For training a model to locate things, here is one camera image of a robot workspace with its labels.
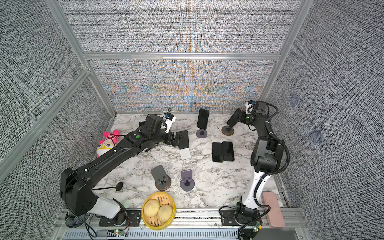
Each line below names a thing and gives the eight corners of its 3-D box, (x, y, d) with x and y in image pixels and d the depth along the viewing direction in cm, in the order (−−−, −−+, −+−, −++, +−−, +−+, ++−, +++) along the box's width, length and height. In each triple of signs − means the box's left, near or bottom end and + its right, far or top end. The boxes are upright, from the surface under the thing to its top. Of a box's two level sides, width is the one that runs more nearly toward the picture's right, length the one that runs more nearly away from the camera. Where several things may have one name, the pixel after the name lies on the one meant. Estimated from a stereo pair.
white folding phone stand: (181, 160, 96) (181, 158, 94) (179, 151, 100) (179, 149, 98) (191, 158, 97) (191, 156, 95) (188, 150, 101) (188, 147, 98)
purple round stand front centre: (181, 191, 84) (180, 183, 74) (182, 178, 89) (180, 169, 79) (194, 191, 84) (194, 183, 74) (194, 178, 89) (194, 169, 79)
